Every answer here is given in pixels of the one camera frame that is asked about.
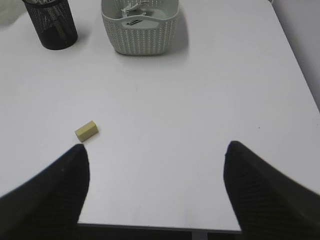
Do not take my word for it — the green plastic woven basket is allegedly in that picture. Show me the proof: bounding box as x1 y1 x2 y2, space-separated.
100 0 180 56

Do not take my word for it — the grey grip pen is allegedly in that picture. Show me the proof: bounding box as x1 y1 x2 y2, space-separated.
35 0 51 5

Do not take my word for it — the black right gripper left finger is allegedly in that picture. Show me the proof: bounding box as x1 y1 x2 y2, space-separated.
0 144 90 240

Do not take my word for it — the black mesh pen holder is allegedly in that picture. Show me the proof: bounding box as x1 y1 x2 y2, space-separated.
23 0 78 51

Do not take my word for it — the yellow eraser right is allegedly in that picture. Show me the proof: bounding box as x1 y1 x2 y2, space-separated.
74 120 99 143

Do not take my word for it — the white waste paper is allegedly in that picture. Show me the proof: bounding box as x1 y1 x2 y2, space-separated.
121 1 153 18

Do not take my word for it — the beige grip pen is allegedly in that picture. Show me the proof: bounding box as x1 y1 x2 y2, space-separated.
54 21 66 39

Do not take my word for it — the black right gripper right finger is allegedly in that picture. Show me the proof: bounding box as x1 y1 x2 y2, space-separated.
223 141 320 240

